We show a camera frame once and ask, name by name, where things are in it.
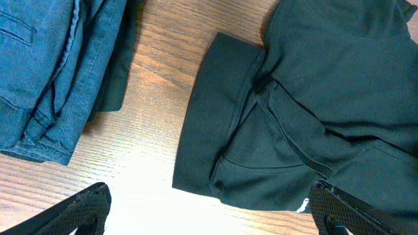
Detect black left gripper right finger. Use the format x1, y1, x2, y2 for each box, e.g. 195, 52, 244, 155
308, 181, 417, 235

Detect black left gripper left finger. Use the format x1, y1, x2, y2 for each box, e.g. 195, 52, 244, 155
2, 182, 112, 235

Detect black t-shirt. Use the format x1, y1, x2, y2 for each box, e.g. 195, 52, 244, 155
172, 0, 417, 225

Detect folded dark blue jeans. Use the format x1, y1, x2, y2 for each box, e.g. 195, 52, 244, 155
1, 0, 140, 165

